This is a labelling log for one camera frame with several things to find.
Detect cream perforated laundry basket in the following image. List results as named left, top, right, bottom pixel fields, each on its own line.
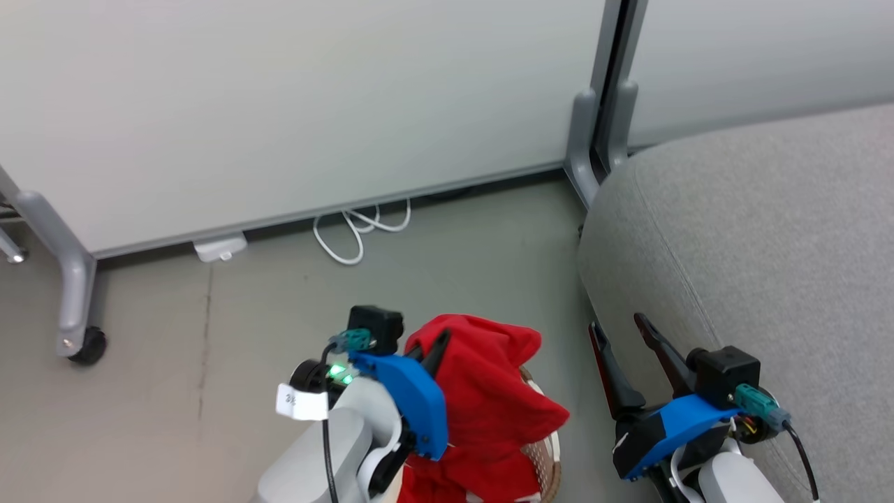
left=520, top=367, right=564, bottom=503

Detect grey partition foot bracket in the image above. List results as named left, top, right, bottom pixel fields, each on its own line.
left=564, top=87, right=603, bottom=209
left=606, top=79, right=640, bottom=174

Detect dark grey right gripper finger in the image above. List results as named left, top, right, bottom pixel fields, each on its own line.
left=589, top=321, right=647, bottom=420
left=634, top=313, right=699, bottom=399

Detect grey fabric sofa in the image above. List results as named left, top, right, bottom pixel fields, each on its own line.
left=577, top=103, right=894, bottom=503

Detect red shorts with white stripes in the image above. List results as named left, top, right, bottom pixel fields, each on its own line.
left=397, top=314, right=570, bottom=503

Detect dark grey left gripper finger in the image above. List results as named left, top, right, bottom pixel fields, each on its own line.
left=419, top=330, right=452, bottom=381

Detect grey partition leg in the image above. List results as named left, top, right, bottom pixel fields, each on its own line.
left=0, top=164, right=98, bottom=358
left=0, top=203, right=29, bottom=265

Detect white power adapter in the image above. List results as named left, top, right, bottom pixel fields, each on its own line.
left=193, top=234, right=249, bottom=263

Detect black caster wheel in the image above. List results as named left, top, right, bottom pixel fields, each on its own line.
left=68, top=326, right=108, bottom=365

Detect teal cable connector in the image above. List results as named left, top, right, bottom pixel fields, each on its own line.
left=733, top=384, right=791, bottom=431
left=328, top=328, right=372, bottom=354

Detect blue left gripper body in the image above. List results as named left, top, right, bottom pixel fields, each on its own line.
left=348, top=351, right=449, bottom=462

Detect white coiled cable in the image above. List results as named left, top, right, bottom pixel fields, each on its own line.
left=312, top=199, right=413, bottom=267

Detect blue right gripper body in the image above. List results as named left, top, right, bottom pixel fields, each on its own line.
left=613, top=395, right=741, bottom=483

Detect grey partition post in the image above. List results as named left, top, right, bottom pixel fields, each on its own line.
left=590, top=0, right=649, bottom=93

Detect white partition panel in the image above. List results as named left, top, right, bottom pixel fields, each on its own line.
left=0, top=0, right=607, bottom=259
left=629, top=0, right=894, bottom=149

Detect white paper label tag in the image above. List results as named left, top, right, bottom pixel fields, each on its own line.
left=276, top=383, right=329, bottom=421

